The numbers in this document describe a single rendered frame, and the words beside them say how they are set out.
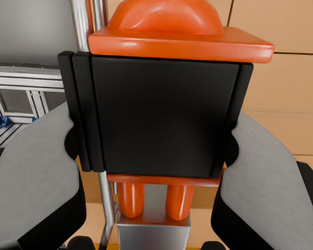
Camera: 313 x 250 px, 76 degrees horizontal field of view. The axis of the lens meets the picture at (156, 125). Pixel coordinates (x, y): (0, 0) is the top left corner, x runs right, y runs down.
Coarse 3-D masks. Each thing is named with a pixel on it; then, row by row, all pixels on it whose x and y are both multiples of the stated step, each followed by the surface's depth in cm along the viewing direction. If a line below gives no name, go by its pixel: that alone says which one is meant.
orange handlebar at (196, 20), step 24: (144, 0) 8; (168, 0) 8; (192, 0) 8; (120, 24) 9; (144, 24) 9; (168, 24) 9; (192, 24) 9; (216, 24) 9; (120, 192) 15; (144, 192) 16; (168, 192) 16; (192, 192) 15
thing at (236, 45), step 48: (96, 48) 8; (144, 48) 8; (192, 48) 8; (240, 48) 8; (96, 96) 9; (144, 96) 9; (192, 96) 9; (240, 96) 9; (144, 144) 11; (192, 144) 10
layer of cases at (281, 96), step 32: (224, 0) 54; (256, 0) 54; (288, 0) 53; (256, 32) 58; (288, 32) 58; (256, 64) 63; (288, 64) 63; (256, 96) 69; (288, 96) 69; (288, 128) 76
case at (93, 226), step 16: (96, 176) 44; (96, 192) 40; (112, 192) 40; (208, 192) 42; (96, 208) 39; (192, 208) 38; (208, 208) 39; (96, 224) 42; (192, 224) 41; (208, 224) 41; (96, 240) 45; (112, 240) 45; (192, 240) 45; (208, 240) 44
